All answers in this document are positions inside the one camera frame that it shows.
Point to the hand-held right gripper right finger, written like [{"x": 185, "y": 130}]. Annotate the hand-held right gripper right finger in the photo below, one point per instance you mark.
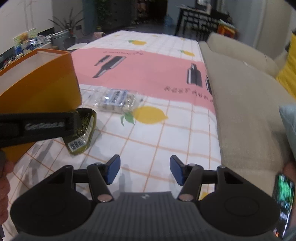
[{"x": 177, "y": 171}]

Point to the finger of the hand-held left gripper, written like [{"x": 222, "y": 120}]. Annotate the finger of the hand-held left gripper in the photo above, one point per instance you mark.
[{"x": 74, "y": 122}]

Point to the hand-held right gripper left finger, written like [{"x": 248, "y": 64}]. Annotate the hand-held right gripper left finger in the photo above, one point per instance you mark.
[{"x": 112, "y": 170}]

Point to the dark green snack packet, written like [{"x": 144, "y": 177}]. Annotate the dark green snack packet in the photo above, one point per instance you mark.
[{"x": 86, "y": 129}]

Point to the orange cardboard box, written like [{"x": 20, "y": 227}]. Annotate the orange cardboard box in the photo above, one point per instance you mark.
[{"x": 46, "y": 92}]

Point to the person's left hand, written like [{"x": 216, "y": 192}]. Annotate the person's left hand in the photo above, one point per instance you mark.
[{"x": 4, "y": 197}]

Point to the printed checked tablecloth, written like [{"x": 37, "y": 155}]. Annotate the printed checked tablecloth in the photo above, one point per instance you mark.
[{"x": 150, "y": 139}]

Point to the clear packet of pale snack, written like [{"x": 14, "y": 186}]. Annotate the clear packet of pale snack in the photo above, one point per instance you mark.
[{"x": 115, "y": 100}]

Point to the pile of counter clutter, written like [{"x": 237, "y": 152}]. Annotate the pile of counter clutter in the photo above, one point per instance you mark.
[{"x": 13, "y": 54}]

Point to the white plate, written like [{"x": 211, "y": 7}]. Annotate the white plate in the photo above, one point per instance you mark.
[{"x": 76, "y": 46}]

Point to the potted plant in grey pot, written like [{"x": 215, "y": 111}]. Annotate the potted plant in grey pot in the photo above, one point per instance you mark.
[{"x": 60, "y": 39}]

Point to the beige sofa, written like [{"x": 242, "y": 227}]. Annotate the beige sofa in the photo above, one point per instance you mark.
[{"x": 242, "y": 115}]

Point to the yellow flower picture card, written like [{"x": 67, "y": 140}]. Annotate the yellow flower picture card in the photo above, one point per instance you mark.
[{"x": 25, "y": 40}]

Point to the small pink object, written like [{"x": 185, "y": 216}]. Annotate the small pink object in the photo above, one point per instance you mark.
[{"x": 99, "y": 35}]

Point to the black smartphone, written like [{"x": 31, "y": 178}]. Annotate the black smartphone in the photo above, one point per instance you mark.
[{"x": 283, "y": 204}]

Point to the green leafy plant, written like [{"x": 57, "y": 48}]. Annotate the green leafy plant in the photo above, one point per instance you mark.
[{"x": 101, "y": 14}]

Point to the light blue cushion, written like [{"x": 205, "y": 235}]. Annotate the light blue cushion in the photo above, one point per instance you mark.
[{"x": 289, "y": 129}]

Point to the blue water jug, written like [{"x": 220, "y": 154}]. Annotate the blue water jug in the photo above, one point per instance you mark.
[{"x": 170, "y": 20}]

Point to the orange yellow bag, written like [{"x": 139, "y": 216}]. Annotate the orange yellow bag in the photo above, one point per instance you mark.
[{"x": 226, "y": 30}]

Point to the yellow cushion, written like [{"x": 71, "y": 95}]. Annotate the yellow cushion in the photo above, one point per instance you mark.
[{"x": 288, "y": 69}]

